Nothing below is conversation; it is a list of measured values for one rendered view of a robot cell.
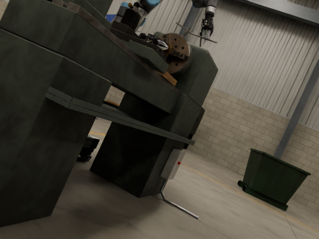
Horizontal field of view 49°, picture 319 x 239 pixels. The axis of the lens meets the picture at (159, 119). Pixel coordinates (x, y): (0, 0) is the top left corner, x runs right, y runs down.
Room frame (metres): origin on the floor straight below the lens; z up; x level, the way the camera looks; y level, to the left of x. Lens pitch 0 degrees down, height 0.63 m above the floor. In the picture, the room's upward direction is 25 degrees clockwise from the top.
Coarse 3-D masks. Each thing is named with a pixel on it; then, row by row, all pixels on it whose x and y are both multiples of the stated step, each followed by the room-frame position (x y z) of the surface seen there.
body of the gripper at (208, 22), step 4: (208, 12) 2.55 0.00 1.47; (208, 16) 2.58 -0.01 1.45; (212, 16) 2.61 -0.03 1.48; (204, 20) 2.57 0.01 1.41; (208, 20) 2.55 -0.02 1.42; (204, 24) 2.56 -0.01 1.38; (208, 24) 2.54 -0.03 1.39; (212, 24) 2.59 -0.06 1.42; (204, 28) 2.61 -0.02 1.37; (208, 28) 2.60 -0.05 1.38
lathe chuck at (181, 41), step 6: (174, 36) 2.57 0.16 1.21; (180, 36) 2.55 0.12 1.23; (174, 42) 2.56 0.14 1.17; (180, 42) 2.55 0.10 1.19; (186, 42) 2.53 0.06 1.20; (174, 48) 2.55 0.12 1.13; (180, 48) 2.54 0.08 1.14; (186, 48) 2.53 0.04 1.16; (186, 54) 2.52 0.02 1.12; (168, 60) 2.56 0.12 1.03; (174, 60) 2.54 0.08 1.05; (180, 60) 2.53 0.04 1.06; (174, 66) 2.53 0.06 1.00; (180, 66) 2.52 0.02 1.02; (186, 66) 2.56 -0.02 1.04; (168, 72) 2.54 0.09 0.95; (174, 72) 2.53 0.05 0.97; (180, 72) 2.57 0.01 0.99
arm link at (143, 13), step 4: (140, 4) 2.58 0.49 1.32; (140, 8) 2.57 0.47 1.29; (144, 8) 2.57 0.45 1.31; (140, 12) 2.58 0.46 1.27; (144, 12) 2.59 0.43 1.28; (148, 12) 2.60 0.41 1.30; (144, 16) 2.60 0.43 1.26; (140, 20) 2.59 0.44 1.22; (140, 24) 2.61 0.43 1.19; (136, 28) 2.59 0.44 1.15
